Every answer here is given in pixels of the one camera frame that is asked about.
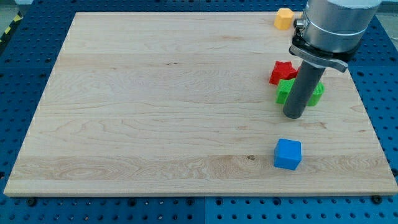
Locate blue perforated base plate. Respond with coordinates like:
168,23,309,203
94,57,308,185
1,1,397,223

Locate yellow hexagon block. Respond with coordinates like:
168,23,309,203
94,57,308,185
274,8,294,30

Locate blue cube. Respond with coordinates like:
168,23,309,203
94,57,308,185
274,138,302,170

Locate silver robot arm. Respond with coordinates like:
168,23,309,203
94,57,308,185
289,0,381,72

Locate green star block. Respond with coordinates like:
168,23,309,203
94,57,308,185
275,78,325,106

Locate red star block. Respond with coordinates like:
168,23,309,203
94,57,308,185
269,61,299,85

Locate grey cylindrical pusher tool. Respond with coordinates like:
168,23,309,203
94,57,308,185
282,61,325,119

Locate light wooden board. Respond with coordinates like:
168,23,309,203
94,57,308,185
4,12,397,197

